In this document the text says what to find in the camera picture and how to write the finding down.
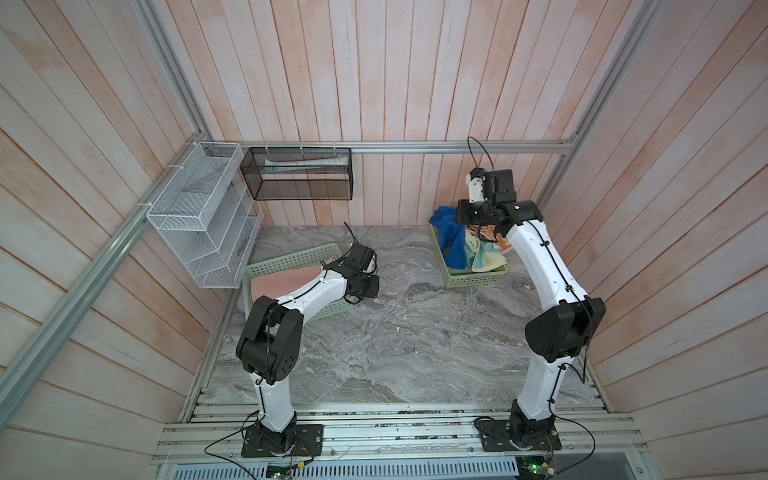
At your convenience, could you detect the pink towel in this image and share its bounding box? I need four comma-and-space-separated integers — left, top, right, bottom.
249, 263, 324, 300

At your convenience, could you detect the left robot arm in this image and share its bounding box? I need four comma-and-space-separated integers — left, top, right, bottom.
235, 241, 379, 457

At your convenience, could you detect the yellow-green plastic basket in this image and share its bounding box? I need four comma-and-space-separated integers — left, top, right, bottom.
429, 225, 507, 288

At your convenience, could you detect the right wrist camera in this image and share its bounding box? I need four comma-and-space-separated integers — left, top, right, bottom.
466, 167, 486, 204

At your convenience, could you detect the aluminium rail frame front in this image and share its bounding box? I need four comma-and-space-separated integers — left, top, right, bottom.
150, 398, 662, 479

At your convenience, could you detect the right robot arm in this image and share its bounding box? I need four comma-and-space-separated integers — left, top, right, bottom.
456, 167, 606, 451

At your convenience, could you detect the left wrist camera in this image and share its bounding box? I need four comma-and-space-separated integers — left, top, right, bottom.
364, 252, 378, 276

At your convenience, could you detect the light green yellow towel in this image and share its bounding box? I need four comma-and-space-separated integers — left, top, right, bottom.
464, 229, 507, 273

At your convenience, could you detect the mint green plastic basket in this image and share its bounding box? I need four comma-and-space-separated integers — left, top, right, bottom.
243, 243, 351, 322

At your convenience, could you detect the white wire mesh shelf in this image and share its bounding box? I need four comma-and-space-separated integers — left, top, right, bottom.
147, 142, 264, 289

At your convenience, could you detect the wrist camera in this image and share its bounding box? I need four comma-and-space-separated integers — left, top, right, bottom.
466, 167, 486, 204
364, 252, 378, 276

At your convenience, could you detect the black wire mesh basket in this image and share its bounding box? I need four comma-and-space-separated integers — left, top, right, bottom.
240, 146, 354, 201

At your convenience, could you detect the blue towel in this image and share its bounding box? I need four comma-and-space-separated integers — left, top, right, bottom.
429, 206, 467, 270

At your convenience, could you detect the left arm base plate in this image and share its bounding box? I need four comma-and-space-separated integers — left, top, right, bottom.
241, 423, 324, 458

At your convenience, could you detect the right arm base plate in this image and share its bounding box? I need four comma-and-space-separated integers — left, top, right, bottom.
473, 416, 562, 452

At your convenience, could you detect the orange patterned towel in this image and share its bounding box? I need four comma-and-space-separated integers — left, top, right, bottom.
495, 234, 513, 254

